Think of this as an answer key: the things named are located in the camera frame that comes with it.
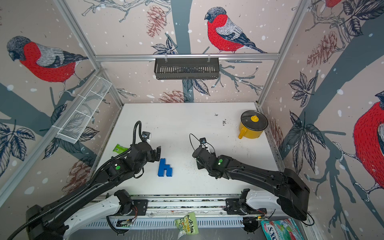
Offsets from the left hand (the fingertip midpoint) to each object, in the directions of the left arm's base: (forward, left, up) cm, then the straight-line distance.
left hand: (154, 143), depth 77 cm
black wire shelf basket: (+57, -15, +9) cm, 60 cm away
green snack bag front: (-34, -18, -17) cm, 42 cm away
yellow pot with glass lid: (+19, -59, -9) cm, 62 cm away
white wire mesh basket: (+7, +46, +3) cm, 47 cm away
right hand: (-3, -24, -8) cm, 26 cm away
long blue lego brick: (-6, -2, -17) cm, 18 cm away
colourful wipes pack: (-35, -62, -15) cm, 73 cm away
